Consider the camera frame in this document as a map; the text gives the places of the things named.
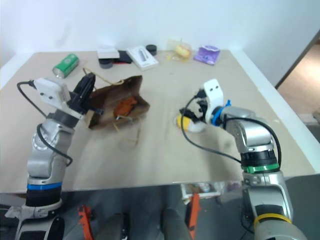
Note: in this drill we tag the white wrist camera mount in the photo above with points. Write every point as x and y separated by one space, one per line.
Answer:
51 91
213 92

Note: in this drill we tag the brown paper bag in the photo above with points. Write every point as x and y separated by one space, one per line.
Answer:
110 97

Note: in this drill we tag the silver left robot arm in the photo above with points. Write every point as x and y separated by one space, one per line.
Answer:
42 150

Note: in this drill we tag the yellow and white plush toy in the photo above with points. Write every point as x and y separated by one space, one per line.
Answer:
186 124

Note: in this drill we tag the flat black pouch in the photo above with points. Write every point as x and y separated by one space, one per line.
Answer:
124 57

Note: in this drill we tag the purple packet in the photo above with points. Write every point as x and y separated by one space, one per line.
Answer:
207 55

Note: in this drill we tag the green drink can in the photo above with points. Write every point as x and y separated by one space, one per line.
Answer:
65 65

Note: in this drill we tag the clear bag with yellow item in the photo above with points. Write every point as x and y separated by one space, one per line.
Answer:
182 50

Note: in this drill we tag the grey tape roll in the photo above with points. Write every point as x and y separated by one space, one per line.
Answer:
105 63

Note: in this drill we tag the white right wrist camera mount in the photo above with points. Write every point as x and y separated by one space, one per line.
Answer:
213 92

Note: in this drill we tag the white tray with small items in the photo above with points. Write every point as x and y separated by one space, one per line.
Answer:
200 190

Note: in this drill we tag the black round cylinder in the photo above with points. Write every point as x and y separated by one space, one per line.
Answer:
151 49

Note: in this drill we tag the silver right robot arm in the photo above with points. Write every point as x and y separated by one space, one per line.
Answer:
257 135

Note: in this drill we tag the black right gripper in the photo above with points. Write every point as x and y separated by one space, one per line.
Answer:
201 113

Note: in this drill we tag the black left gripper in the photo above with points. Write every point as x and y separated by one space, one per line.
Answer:
78 103

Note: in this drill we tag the orange plush toy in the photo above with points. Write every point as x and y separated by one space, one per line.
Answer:
125 105

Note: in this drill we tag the orange clamp tool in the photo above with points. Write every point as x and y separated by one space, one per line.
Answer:
85 220
193 215

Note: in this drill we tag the small white box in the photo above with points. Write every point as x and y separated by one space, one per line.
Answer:
107 52

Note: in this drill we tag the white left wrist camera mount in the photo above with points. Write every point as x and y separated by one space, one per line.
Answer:
51 91

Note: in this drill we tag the white box with device picture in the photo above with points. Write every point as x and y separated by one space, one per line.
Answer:
142 58

